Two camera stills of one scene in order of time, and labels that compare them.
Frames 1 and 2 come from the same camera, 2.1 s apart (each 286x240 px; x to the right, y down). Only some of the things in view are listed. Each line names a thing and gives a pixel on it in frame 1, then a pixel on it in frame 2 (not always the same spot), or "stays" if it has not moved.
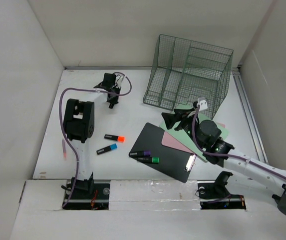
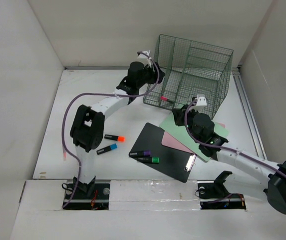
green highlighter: (149, 160) stays
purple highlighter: (140, 153) stays
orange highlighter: (114, 138) stays
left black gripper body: (114, 99) to (149, 76)
